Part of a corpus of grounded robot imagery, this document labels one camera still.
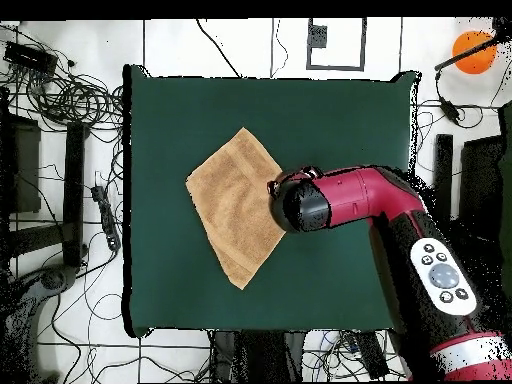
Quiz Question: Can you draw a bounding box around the tangle of black cables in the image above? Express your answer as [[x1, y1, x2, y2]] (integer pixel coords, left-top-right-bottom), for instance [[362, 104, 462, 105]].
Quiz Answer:
[[23, 59, 125, 133]]

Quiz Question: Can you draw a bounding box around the grey stand base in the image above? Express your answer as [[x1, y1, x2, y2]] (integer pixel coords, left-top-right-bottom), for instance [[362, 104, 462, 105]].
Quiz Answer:
[[0, 263, 79, 383]]

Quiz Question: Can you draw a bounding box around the black rod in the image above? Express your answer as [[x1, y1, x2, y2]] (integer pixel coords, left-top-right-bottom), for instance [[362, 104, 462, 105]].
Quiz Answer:
[[434, 33, 512, 72]]

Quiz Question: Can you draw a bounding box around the orange ball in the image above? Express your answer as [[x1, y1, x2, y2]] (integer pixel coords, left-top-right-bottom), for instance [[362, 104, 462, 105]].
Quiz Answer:
[[451, 30, 498, 76]]

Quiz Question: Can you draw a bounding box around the black stand bar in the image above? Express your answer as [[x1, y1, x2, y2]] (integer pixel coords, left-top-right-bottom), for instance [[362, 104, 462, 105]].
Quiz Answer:
[[62, 121, 90, 268], [433, 133, 454, 225]]

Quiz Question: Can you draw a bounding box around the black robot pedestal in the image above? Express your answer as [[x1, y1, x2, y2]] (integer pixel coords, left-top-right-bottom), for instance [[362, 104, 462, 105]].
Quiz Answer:
[[209, 329, 307, 383]]

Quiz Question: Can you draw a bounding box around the dark flat panel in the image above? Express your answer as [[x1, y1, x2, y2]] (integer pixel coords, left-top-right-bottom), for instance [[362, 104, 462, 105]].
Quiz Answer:
[[0, 113, 42, 215], [456, 134, 506, 241]]

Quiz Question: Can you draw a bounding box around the dark green table cloth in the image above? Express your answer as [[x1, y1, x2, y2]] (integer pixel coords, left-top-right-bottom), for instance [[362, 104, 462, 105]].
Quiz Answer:
[[122, 63, 419, 339]]

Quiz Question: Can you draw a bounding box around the black electronics box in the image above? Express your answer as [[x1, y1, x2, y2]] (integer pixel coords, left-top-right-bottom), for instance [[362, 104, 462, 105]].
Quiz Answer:
[[3, 40, 59, 75]]

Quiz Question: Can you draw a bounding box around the grey square tape outline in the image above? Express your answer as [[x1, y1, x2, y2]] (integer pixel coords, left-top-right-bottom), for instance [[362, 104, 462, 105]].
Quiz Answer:
[[306, 17, 367, 72]]

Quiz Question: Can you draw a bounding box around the black power adapter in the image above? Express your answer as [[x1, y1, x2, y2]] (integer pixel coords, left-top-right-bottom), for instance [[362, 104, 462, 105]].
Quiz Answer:
[[438, 97, 461, 123]]

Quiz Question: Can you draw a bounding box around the yellow terry towel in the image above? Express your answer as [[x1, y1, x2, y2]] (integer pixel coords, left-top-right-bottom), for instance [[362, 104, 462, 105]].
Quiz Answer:
[[184, 126, 288, 291]]

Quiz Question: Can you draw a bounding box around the black power strip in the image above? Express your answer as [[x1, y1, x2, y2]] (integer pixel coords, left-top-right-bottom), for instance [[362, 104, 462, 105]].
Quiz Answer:
[[90, 184, 122, 252], [342, 330, 390, 381]]

